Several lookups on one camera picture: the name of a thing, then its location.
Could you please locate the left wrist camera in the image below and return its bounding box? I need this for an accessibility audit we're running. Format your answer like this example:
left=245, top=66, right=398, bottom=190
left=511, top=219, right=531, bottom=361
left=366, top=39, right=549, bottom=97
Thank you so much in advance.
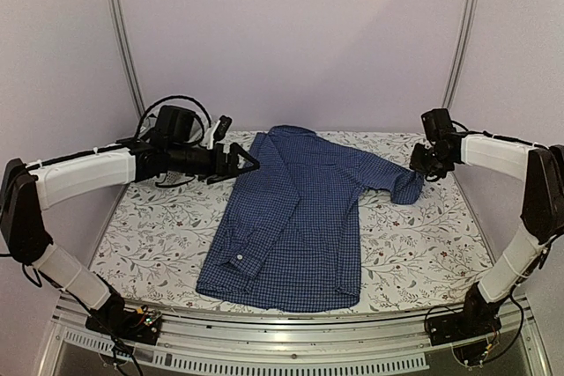
left=212, top=115, right=233, bottom=142

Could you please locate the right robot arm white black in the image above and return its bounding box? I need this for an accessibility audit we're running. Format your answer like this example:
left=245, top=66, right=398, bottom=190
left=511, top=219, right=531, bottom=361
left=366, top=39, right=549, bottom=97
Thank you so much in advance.
left=410, top=108, right=563, bottom=337

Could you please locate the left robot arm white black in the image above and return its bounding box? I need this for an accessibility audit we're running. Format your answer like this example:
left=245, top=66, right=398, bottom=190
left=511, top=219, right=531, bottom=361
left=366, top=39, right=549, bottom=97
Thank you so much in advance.
left=1, top=97, right=260, bottom=335

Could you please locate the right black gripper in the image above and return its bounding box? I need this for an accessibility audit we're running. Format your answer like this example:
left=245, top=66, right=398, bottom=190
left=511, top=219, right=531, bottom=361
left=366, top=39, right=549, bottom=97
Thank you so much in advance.
left=410, top=144, right=451, bottom=179

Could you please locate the left aluminium corner post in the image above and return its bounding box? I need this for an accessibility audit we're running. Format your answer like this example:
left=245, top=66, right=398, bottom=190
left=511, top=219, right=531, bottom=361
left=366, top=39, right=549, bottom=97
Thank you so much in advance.
left=108, top=0, right=145, bottom=117

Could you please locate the blue plaid long sleeve shirt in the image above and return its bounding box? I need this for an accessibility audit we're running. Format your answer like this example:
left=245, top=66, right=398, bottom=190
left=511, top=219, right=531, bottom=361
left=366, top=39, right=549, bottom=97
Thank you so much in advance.
left=196, top=125, right=424, bottom=313

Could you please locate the white plastic basket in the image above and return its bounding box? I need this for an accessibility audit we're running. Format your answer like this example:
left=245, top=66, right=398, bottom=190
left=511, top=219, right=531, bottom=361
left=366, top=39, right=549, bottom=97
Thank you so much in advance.
left=140, top=112, right=206, bottom=189

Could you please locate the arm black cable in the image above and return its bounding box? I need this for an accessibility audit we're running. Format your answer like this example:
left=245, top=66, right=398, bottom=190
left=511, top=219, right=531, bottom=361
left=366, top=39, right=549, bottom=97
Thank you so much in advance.
left=137, top=93, right=213, bottom=148
left=453, top=122, right=550, bottom=151

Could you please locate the aluminium corner post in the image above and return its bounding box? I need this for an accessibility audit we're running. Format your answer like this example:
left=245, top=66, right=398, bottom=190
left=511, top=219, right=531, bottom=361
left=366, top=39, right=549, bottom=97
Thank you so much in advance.
left=108, top=0, right=145, bottom=117
left=442, top=0, right=479, bottom=109

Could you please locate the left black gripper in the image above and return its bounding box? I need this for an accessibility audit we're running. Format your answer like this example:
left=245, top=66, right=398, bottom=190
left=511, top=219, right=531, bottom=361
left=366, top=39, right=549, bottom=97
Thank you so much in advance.
left=168, top=142, right=260, bottom=185

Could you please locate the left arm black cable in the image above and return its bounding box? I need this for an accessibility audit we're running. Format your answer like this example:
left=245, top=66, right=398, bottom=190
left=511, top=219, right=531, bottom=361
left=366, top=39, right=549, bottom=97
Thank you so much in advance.
left=137, top=93, right=213, bottom=148

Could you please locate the floral patterned table mat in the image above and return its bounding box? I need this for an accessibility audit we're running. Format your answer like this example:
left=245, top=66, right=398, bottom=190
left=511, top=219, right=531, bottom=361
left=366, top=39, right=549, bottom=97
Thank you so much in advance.
left=86, top=130, right=493, bottom=316

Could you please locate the right aluminium corner post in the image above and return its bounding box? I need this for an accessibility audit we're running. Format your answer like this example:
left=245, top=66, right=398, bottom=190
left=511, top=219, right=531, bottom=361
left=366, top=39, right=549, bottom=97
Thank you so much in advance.
left=442, top=0, right=479, bottom=109

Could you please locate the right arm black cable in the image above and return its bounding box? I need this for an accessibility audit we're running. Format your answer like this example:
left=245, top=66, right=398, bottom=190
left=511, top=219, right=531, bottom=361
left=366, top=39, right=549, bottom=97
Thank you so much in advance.
left=453, top=122, right=550, bottom=151

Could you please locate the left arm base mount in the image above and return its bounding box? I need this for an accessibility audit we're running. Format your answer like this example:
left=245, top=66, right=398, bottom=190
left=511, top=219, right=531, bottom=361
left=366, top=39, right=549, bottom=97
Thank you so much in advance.
left=85, top=304, right=162, bottom=345

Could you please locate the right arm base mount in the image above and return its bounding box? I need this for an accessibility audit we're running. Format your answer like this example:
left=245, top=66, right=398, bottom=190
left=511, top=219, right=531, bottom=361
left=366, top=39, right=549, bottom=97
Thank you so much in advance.
left=423, top=306, right=501, bottom=346

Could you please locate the aluminium front rail frame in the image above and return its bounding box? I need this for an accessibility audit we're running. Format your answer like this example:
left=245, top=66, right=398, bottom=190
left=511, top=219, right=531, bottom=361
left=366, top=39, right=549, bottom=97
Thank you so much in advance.
left=38, top=296, right=556, bottom=375

